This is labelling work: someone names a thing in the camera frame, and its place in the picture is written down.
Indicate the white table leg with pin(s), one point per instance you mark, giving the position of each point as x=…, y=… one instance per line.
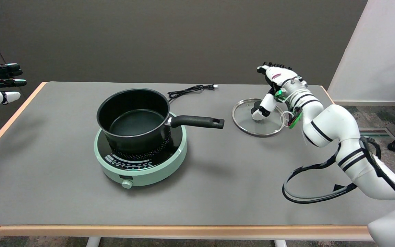
x=93, y=242
x=280, y=243

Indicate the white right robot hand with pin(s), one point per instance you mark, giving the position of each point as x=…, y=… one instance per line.
x=279, y=73

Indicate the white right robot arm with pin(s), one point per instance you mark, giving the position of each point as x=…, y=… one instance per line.
x=334, y=123

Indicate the mint green induction cooker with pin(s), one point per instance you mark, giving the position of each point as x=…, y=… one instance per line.
x=149, y=175

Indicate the grey floor vent grille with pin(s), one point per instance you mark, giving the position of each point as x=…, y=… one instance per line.
x=377, y=133

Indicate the glass pot lid black knob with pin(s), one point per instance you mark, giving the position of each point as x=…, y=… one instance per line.
x=245, y=120

